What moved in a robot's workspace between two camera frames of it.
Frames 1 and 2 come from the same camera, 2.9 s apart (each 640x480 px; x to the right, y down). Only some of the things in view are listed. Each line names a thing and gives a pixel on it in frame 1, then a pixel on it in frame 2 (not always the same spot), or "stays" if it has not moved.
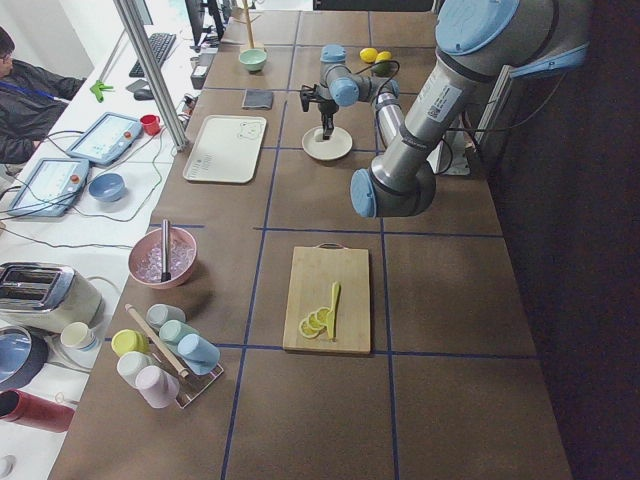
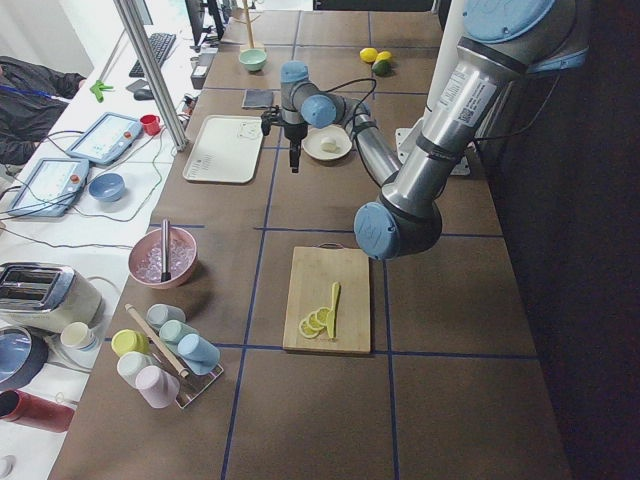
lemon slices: [314, 323] stays
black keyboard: [159, 44] stays
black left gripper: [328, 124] -> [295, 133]
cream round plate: [338, 146] stays
